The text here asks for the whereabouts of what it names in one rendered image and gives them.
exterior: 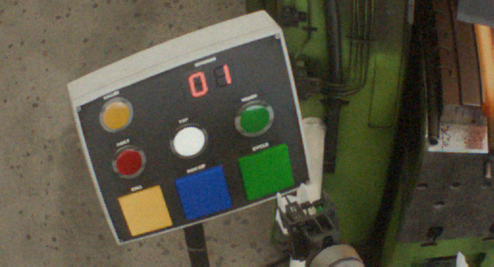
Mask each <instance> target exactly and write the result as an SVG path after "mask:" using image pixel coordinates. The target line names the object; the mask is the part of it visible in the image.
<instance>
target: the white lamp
mask: <svg viewBox="0 0 494 267"><path fill-rule="evenodd" d="M204 141H205V139H204V134H203V133H201V131H199V130H198V129H196V128H186V129H183V130H182V131H180V132H179V133H178V135H177V136H176V138H175V148H176V150H177V152H179V153H180V154H184V155H190V154H193V153H195V152H197V151H198V150H199V149H201V148H202V146H203V144H204Z"/></svg>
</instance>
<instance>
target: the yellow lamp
mask: <svg viewBox="0 0 494 267"><path fill-rule="evenodd" d="M128 116H129V112H128V109H127V106H126V105H125V104H124V103H122V102H120V101H117V102H116V103H112V104H111V105H110V106H108V107H107V108H106V109H105V112H104V115H103V118H104V123H105V124H106V125H107V126H108V127H109V128H113V129H117V128H120V127H122V126H123V125H125V124H126V121H127V119H128Z"/></svg>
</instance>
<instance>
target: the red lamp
mask: <svg viewBox="0 0 494 267"><path fill-rule="evenodd" d="M141 165H142V157H141V155H140V154H139V153H138V152H137V151H136V150H132V149H129V150H125V151H123V152H122V153H121V154H120V155H119V156H118V157H117V168H118V170H119V171H120V172H121V174H129V175H133V174H136V173H137V172H138V171H139V170H140V169H141Z"/></svg>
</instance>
